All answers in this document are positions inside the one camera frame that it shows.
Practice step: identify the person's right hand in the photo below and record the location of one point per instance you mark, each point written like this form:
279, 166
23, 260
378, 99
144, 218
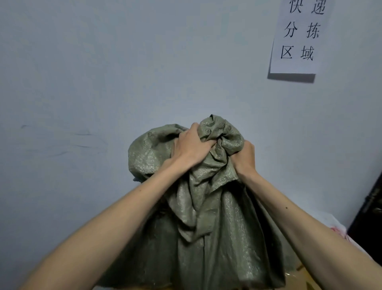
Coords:
246, 159

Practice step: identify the person's left hand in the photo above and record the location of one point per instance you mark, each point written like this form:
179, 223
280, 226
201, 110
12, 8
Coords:
186, 149

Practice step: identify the person's left thumb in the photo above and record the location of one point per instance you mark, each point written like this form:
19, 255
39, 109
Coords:
195, 130

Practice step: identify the green woven sack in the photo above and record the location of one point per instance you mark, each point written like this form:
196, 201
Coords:
215, 227

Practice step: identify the person's right forearm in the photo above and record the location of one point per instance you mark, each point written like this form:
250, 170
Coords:
310, 236

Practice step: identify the person's left forearm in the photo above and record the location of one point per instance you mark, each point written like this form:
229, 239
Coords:
101, 233

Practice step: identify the white plastic bag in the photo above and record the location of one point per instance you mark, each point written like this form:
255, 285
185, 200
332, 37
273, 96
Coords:
334, 227

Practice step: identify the brown cardboard box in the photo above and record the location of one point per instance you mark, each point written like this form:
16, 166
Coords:
301, 279

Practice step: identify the dark door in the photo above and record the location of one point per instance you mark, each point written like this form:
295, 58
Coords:
367, 215

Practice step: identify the white paper wall sign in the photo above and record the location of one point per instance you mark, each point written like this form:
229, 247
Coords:
300, 35

